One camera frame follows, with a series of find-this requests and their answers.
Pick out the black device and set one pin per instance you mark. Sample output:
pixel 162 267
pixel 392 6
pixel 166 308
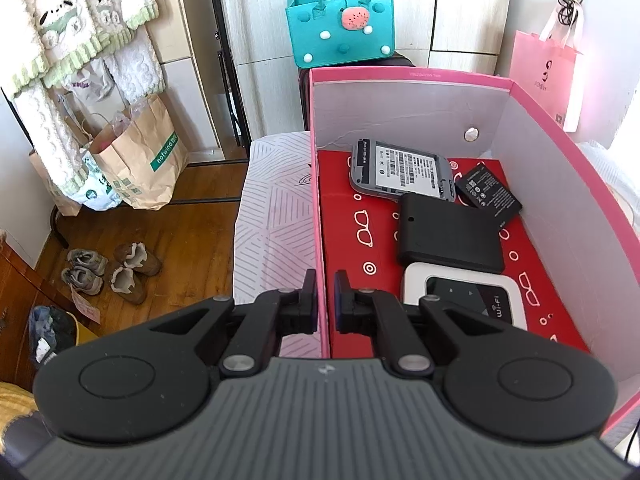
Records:
pixel 445 235

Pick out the black phone battery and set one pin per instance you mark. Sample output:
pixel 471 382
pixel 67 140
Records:
pixel 487 195

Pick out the pink cardboard box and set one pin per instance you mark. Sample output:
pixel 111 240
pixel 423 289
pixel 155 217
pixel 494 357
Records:
pixel 560 170

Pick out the white pocket router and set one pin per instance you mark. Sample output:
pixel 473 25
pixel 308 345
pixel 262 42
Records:
pixel 415 282

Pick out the small brown paper bag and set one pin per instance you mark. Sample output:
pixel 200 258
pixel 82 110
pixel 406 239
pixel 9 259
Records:
pixel 50 185

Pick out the white wardrobe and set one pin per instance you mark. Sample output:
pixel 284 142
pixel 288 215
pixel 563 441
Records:
pixel 460 5

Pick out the yellow cloth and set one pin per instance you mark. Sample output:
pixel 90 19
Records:
pixel 15 400

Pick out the black trash bin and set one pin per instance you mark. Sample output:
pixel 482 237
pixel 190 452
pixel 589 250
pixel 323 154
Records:
pixel 50 330

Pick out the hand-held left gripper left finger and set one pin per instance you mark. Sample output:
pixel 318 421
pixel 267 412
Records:
pixel 311 305

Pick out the grey pocket router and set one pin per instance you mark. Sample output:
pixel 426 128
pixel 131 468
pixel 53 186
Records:
pixel 400 167

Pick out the teal felt handbag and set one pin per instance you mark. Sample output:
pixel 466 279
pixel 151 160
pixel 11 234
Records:
pixel 340 30

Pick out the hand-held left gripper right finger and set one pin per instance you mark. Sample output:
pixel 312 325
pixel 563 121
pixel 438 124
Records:
pixel 341 305

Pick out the white fleece pajamas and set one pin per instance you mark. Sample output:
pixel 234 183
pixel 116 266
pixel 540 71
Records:
pixel 60 20

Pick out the wooden nightstand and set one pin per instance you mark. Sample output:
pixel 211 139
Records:
pixel 30 290

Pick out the white green printed bag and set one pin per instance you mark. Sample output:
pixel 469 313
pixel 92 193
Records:
pixel 97 187

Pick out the pink paper gift bag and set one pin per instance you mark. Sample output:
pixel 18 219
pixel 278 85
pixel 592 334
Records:
pixel 547 75

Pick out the grey sneaker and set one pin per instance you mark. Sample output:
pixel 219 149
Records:
pixel 80 280
pixel 87 261

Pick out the white plastic bag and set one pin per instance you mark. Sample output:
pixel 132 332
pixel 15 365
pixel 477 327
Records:
pixel 90 82

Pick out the black door frame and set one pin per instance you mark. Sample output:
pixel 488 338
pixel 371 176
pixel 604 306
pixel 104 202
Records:
pixel 227 60

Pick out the red printed flat box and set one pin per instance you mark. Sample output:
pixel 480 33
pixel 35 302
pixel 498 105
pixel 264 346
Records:
pixel 350 240

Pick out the large brown paper bag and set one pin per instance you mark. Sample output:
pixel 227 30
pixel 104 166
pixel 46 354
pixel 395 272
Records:
pixel 145 160

